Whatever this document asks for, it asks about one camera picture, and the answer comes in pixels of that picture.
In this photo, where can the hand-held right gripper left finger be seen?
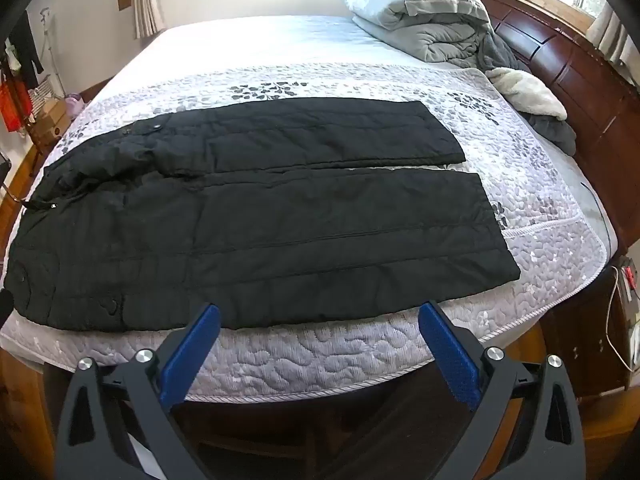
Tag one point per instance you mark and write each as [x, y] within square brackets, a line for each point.
[192, 355]

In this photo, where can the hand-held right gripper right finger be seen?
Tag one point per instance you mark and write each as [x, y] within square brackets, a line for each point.
[447, 355]

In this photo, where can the black pants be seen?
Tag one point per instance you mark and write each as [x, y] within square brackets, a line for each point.
[250, 240]

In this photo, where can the wooden nightstand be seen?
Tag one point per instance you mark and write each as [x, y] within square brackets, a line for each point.
[575, 350]

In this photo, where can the grey floral quilted bedspread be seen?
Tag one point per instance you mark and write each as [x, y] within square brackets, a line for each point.
[525, 210]

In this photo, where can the small red object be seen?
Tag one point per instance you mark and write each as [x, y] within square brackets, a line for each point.
[629, 272]

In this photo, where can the cardboard box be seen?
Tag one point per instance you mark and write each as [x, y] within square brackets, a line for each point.
[50, 120]

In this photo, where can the purple bag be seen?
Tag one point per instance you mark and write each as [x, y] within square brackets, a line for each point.
[75, 105]

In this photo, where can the white fleece blanket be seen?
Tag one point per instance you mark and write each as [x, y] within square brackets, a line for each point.
[530, 90]

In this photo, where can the wooden headboard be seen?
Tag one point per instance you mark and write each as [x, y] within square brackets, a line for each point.
[590, 85]

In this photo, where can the dark grey blanket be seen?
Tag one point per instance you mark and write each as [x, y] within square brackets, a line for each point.
[500, 52]

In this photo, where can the red hanging garment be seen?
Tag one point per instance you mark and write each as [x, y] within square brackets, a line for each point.
[12, 105]

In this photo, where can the grey folded comforter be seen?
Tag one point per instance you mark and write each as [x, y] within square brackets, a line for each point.
[425, 40]

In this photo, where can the bed with white mattress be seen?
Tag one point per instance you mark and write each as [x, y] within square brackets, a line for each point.
[260, 40]

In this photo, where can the black hanging garment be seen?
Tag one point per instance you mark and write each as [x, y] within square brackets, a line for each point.
[27, 50]

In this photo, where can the white curtain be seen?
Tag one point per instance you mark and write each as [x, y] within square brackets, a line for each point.
[607, 30]

